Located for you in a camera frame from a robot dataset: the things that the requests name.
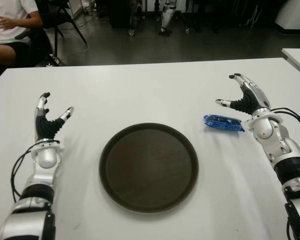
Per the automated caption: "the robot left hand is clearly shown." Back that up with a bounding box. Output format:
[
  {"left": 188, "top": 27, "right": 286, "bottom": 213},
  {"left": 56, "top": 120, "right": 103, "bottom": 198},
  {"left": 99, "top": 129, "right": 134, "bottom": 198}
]
[{"left": 33, "top": 91, "right": 75, "bottom": 144}]

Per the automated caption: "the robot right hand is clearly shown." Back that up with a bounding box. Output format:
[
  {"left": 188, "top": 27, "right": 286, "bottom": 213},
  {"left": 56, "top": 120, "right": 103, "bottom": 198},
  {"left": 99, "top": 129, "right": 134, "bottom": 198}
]
[{"left": 214, "top": 73, "right": 272, "bottom": 117}]

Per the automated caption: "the blue Oreo packet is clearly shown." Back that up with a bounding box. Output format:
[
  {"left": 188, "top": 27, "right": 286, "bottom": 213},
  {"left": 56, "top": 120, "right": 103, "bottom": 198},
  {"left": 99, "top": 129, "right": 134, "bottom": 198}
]
[{"left": 202, "top": 114, "right": 246, "bottom": 136}]

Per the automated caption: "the white side table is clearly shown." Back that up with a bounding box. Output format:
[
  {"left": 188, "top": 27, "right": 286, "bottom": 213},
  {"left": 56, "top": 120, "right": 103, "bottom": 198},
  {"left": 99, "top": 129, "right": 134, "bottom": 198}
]
[{"left": 281, "top": 48, "right": 300, "bottom": 82}]

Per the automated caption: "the black wheeled stand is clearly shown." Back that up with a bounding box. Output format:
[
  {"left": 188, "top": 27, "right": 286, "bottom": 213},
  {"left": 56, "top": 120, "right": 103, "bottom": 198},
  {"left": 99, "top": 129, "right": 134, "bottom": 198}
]
[{"left": 176, "top": 7, "right": 198, "bottom": 35}]

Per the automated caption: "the white cabinet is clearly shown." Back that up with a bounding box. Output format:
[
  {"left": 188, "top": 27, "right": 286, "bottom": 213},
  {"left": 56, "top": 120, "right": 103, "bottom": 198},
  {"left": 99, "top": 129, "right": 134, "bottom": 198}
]
[{"left": 274, "top": 0, "right": 300, "bottom": 32}]

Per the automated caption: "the black chair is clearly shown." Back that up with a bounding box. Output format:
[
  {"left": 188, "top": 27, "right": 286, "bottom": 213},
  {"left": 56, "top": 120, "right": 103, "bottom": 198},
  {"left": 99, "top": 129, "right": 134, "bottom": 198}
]
[{"left": 14, "top": 0, "right": 88, "bottom": 67}]

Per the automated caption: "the seated person white shirt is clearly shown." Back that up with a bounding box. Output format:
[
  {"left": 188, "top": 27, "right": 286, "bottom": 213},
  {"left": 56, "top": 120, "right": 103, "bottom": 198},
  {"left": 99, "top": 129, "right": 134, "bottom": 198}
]
[{"left": 0, "top": 0, "right": 45, "bottom": 78}]

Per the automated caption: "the round brown tray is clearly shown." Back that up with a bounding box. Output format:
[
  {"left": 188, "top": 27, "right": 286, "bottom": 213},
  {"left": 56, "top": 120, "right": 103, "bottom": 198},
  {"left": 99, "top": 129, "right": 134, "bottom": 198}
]
[{"left": 98, "top": 122, "right": 200, "bottom": 214}]

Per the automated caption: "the black equipment cart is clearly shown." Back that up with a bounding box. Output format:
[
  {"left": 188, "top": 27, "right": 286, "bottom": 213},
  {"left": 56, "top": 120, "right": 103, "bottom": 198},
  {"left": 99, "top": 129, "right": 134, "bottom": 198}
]
[{"left": 108, "top": 0, "right": 136, "bottom": 36}]

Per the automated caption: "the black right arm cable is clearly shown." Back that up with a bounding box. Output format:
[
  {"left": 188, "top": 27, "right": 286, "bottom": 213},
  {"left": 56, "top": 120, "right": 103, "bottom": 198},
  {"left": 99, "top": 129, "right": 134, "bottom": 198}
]
[{"left": 269, "top": 107, "right": 300, "bottom": 153}]

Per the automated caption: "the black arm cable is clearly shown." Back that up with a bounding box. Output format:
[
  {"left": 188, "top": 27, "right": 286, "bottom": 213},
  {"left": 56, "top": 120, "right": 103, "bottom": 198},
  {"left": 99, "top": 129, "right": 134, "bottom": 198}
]
[
  {"left": 10, "top": 146, "right": 37, "bottom": 204},
  {"left": 269, "top": 107, "right": 300, "bottom": 153}
]

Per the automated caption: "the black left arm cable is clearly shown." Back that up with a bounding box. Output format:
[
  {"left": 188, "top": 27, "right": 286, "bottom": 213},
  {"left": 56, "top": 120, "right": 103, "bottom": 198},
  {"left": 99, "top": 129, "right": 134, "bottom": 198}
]
[{"left": 10, "top": 146, "right": 37, "bottom": 204}]

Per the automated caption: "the folded silver frame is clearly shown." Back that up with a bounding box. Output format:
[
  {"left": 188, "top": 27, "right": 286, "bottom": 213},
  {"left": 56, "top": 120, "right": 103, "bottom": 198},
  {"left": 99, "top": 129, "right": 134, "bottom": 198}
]
[{"left": 244, "top": 4, "right": 262, "bottom": 28}]

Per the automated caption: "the white floor cable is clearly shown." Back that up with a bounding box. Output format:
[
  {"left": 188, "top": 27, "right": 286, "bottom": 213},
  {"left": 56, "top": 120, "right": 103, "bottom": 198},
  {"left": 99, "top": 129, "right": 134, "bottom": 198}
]
[{"left": 57, "top": 19, "right": 91, "bottom": 63}]

